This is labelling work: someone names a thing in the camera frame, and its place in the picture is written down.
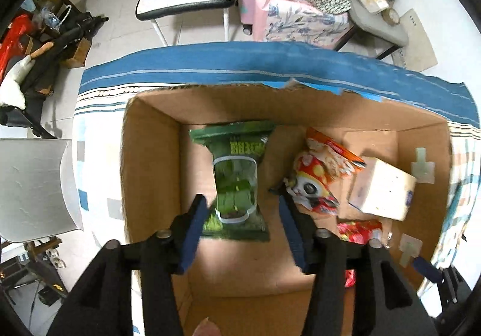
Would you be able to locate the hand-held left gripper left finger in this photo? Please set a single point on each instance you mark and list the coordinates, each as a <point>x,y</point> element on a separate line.
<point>192,234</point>

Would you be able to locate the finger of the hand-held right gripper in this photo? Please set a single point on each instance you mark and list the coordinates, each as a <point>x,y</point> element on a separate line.
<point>426,268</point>

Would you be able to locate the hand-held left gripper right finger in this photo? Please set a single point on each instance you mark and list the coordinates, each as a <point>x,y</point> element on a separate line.
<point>294,232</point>

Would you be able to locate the large cardboard box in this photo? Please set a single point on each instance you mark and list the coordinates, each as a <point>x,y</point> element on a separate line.
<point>233,268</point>

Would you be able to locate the green snack packet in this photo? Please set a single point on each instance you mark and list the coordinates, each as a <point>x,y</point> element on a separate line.
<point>235,185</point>

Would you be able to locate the person's left hand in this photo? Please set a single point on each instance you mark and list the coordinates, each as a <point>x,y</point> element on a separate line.
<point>207,327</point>

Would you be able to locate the orange panda snack packet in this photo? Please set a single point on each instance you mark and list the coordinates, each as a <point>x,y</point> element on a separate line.
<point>319,178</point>

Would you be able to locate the red snack packet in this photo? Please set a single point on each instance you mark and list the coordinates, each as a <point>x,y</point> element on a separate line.
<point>357,230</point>

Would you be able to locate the white tissue pack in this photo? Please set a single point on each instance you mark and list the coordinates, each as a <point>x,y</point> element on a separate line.
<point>383,189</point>

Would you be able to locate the blue striped bed blanket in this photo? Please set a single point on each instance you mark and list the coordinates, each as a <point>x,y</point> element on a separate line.
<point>225,65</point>

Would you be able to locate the floral pillow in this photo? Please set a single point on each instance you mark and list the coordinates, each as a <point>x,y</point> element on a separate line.
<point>300,22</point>

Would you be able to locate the flat cardboard sheet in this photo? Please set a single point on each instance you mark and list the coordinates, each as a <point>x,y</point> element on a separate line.
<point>417,46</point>

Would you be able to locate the grey chair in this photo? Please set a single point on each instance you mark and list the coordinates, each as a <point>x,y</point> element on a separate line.
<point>379,26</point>

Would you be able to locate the white plush goose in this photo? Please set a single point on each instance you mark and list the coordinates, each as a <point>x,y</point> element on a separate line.
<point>15,82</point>

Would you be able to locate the tape roll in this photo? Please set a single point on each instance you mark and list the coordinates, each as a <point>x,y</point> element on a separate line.
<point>393,16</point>

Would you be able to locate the red plastic object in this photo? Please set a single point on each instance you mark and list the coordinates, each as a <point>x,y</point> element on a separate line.
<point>13,39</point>

